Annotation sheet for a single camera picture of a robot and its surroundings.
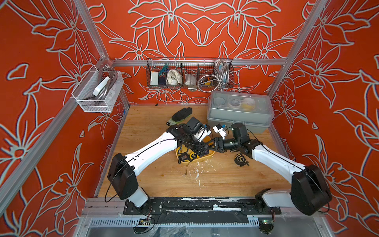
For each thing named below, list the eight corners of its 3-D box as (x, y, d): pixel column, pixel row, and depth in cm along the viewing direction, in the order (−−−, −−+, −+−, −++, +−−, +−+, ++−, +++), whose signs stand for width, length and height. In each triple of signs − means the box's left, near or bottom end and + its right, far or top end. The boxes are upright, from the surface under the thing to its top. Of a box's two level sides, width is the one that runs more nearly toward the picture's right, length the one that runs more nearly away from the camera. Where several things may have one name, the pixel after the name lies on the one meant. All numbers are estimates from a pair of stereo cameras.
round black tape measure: (235, 166, 89) (236, 164, 86) (232, 155, 93) (234, 153, 90) (247, 166, 89) (249, 164, 86) (244, 155, 93) (246, 153, 90)
